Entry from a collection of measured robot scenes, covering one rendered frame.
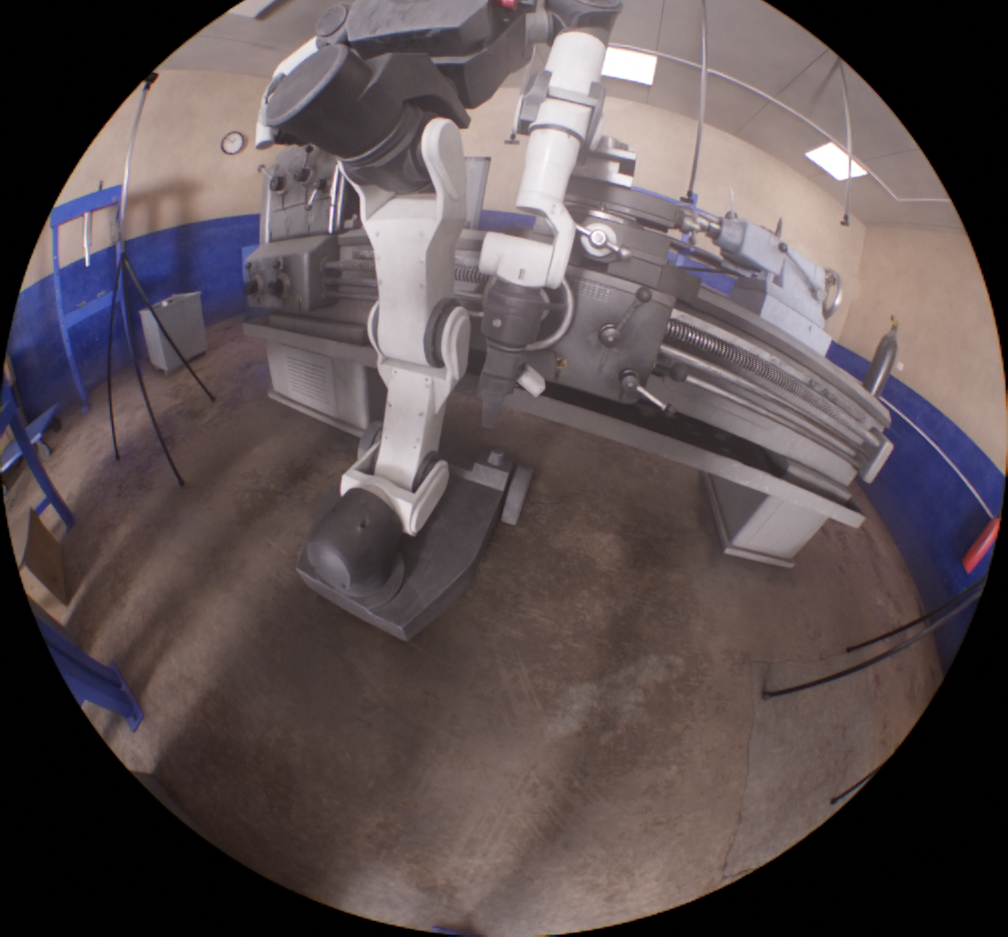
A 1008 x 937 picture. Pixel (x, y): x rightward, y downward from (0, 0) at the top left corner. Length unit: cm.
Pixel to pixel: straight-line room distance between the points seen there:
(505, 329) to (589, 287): 32
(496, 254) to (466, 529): 63
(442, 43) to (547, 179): 26
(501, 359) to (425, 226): 24
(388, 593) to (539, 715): 47
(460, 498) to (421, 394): 35
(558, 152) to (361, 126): 25
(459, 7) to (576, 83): 20
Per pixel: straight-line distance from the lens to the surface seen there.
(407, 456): 68
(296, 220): 148
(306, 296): 121
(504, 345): 46
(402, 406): 66
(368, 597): 68
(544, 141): 47
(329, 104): 37
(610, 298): 71
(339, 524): 58
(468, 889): 94
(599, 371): 75
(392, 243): 54
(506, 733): 81
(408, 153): 45
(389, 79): 41
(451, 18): 50
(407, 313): 55
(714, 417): 105
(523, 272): 44
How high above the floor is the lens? 80
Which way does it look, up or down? 34 degrees down
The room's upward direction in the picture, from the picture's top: 11 degrees clockwise
